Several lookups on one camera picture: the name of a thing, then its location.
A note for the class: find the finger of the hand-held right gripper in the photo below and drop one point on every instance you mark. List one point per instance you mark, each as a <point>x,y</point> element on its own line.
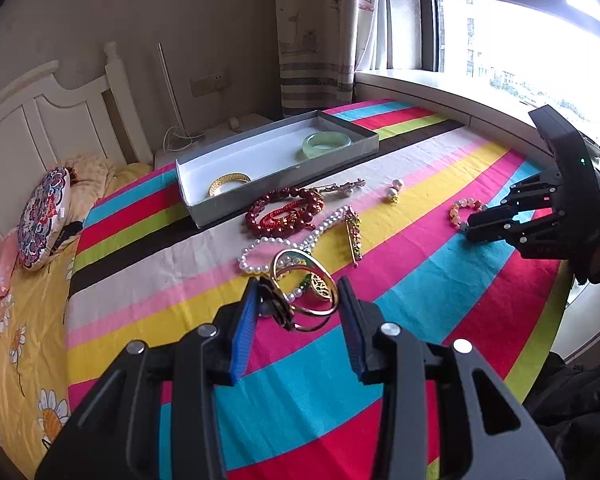
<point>490,222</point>
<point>530,190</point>

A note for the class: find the yellow floral bedsheet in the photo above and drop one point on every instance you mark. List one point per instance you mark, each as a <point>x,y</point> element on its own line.
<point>30,335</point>

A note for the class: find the gold bangle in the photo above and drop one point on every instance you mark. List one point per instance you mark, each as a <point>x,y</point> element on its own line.
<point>215,186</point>

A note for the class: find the green jade bangle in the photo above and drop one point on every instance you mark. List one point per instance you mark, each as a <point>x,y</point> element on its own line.
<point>312,152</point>

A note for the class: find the dark cloth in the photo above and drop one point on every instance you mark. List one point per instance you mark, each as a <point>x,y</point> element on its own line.
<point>69,235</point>

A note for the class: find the window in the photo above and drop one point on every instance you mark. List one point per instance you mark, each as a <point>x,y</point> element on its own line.
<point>505,50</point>

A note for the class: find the thin metal hoop bangle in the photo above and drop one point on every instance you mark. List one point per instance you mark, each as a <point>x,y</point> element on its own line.
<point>280,255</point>

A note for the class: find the white nightstand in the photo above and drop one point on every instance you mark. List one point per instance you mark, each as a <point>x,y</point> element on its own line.
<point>220,132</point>

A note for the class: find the dark flower brooch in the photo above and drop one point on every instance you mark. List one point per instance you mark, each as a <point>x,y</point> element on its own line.
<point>272,305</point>

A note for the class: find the grey cardboard box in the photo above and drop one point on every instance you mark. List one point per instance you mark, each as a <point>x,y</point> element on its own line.
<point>280,195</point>

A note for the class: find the white wooden headboard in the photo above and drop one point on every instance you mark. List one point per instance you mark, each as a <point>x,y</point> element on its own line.
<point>55,125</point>

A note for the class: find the beige blanket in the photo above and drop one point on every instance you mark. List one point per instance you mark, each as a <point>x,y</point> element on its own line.
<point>100,175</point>

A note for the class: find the person's black jacket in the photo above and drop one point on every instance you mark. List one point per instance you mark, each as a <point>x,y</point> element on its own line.
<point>580,420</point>

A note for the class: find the white upright rod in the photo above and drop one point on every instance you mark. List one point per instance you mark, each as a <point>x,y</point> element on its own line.
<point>167,85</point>

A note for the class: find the round patterned cushion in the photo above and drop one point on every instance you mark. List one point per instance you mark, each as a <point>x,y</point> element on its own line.
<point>42,215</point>

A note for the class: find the wall socket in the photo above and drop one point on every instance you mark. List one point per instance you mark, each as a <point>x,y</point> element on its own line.
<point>209,85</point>

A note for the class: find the white crown-print curtain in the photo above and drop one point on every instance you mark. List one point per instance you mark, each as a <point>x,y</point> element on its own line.
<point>390,20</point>

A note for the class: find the silver brooch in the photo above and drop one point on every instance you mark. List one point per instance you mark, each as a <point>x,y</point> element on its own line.
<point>347,185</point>

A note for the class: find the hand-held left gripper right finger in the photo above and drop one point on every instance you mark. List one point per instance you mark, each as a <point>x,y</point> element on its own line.
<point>352,335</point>

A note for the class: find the striped colourful cloth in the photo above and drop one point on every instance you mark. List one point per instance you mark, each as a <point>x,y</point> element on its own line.
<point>430,285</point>

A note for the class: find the beige striped curtain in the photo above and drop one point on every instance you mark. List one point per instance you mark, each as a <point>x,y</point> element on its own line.
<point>310,35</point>

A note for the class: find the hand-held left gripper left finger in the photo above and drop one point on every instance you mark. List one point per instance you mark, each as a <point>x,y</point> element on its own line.
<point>245,335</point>

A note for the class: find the safety pin brooch with charms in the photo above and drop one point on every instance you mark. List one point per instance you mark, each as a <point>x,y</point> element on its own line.
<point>352,240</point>

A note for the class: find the white windowsill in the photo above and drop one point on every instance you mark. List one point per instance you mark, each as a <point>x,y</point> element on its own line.
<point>430,95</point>

